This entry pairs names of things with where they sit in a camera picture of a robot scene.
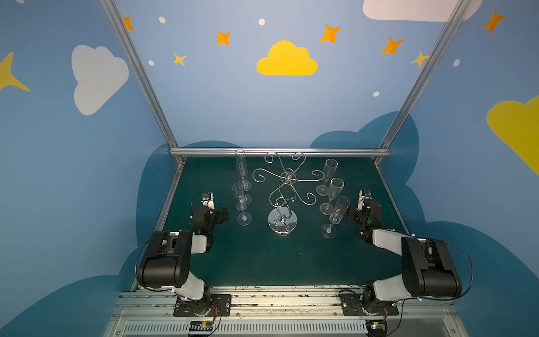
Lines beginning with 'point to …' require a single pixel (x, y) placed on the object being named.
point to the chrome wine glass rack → (283, 218)
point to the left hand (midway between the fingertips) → (214, 205)
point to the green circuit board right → (376, 328)
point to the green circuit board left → (201, 326)
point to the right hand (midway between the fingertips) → (357, 203)
